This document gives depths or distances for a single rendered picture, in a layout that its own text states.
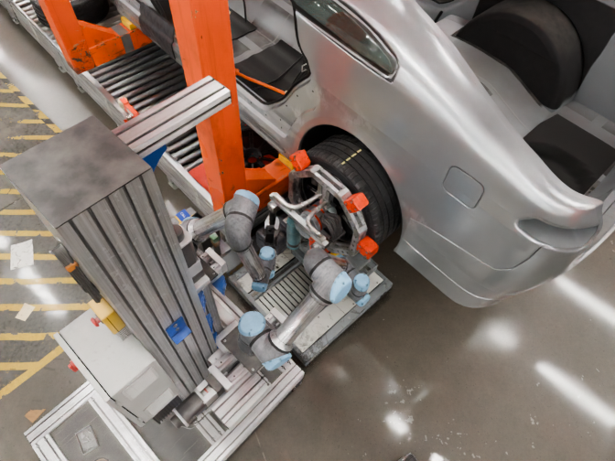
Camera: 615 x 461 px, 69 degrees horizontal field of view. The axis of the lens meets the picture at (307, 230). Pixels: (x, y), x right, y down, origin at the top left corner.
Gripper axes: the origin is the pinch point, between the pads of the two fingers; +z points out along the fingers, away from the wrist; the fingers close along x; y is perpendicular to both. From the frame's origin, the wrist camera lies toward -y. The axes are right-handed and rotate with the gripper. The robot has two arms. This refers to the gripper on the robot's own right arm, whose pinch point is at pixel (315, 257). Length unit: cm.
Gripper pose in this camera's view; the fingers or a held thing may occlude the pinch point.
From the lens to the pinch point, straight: 232.6
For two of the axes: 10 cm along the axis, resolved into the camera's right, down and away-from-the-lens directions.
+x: -7.2, 5.5, -4.2
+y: 0.6, -5.5, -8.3
